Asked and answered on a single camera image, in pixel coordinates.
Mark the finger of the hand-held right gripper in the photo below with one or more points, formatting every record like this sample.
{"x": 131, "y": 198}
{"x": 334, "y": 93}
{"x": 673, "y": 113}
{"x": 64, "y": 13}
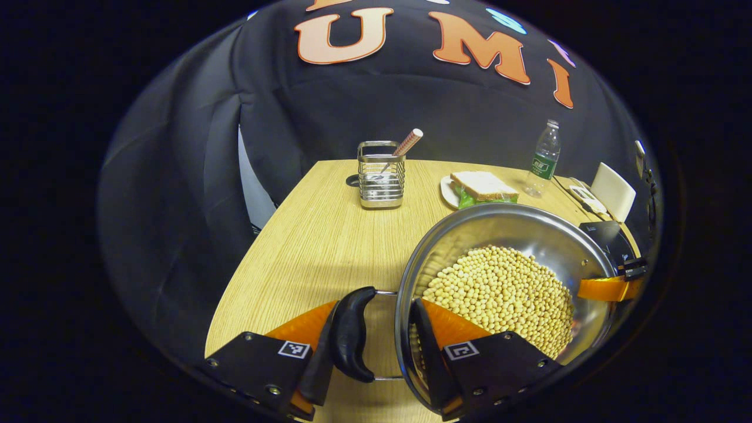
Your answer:
{"x": 605, "y": 289}

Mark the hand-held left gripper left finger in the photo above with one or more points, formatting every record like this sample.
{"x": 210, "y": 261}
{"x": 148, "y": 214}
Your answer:
{"x": 317, "y": 382}

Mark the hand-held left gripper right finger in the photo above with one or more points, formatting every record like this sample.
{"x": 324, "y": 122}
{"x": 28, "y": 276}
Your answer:
{"x": 432, "y": 364}

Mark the black induction cooktop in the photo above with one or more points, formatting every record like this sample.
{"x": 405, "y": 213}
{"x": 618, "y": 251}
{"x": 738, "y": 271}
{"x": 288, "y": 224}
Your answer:
{"x": 608, "y": 241}

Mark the stainless steel pot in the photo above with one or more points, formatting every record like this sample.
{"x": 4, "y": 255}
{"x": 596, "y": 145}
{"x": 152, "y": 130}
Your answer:
{"x": 499, "y": 229}

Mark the white toaster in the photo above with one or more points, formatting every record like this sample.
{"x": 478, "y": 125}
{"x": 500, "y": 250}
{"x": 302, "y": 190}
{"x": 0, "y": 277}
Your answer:
{"x": 614, "y": 191}

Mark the small white bean tray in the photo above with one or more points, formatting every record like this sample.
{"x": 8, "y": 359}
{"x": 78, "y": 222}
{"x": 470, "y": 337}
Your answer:
{"x": 587, "y": 197}

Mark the pile of yellow soybeans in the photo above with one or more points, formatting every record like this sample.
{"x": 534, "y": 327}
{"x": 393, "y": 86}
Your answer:
{"x": 505, "y": 288}

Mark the clear plastic water bottle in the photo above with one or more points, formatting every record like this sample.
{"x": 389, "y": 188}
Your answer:
{"x": 543, "y": 161}

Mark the sandwich with lettuce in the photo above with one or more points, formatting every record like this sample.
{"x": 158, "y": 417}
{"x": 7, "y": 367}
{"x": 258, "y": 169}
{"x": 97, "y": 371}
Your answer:
{"x": 484, "y": 188}

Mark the small white plate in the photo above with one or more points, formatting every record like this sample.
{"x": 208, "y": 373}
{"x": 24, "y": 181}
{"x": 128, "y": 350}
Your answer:
{"x": 447, "y": 192}

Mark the striped straw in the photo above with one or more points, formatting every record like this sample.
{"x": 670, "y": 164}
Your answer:
{"x": 408, "y": 143}

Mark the black backdrop cloth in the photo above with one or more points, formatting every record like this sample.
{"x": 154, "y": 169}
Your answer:
{"x": 329, "y": 106}

